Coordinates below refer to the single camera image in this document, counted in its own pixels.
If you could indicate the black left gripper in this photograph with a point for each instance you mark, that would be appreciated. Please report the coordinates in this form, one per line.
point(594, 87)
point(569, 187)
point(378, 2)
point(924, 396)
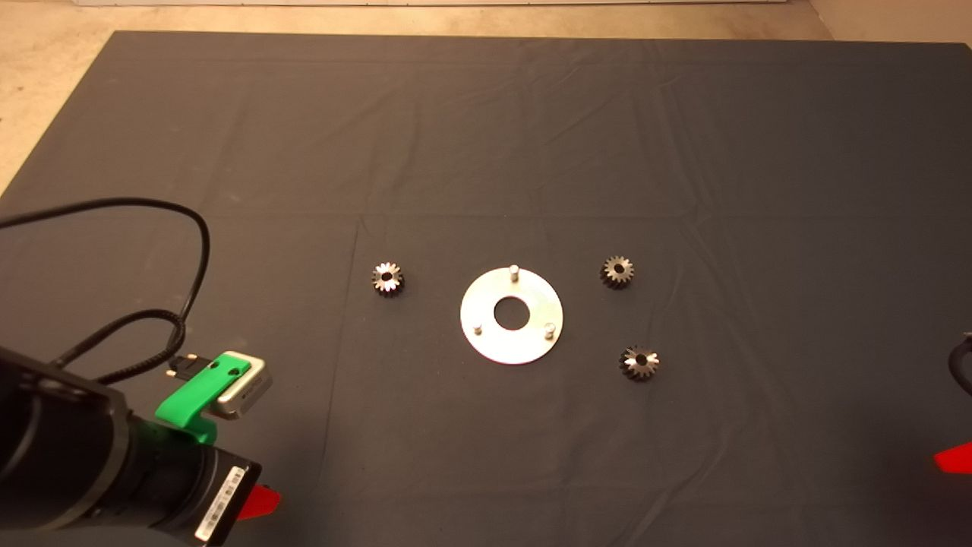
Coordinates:
point(220, 494)

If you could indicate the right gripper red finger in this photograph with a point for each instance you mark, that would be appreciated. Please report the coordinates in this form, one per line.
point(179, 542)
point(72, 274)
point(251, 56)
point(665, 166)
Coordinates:
point(958, 461)

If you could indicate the small steel planetary gear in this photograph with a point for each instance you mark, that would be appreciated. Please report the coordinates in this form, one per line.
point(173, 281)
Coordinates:
point(380, 283)
point(610, 277)
point(630, 369)

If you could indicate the round metal carrier plate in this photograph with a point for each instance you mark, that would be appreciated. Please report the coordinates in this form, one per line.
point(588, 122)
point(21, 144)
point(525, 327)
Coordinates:
point(486, 342)

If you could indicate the dark grey table cloth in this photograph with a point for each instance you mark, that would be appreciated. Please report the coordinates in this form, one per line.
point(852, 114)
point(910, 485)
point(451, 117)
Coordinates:
point(486, 152)

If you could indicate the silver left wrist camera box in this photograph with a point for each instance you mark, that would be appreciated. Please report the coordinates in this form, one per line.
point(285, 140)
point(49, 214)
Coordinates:
point(247, 395)

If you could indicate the green left camera mount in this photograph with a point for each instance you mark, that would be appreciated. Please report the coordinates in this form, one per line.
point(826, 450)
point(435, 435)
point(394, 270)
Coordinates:
point(190, 395)

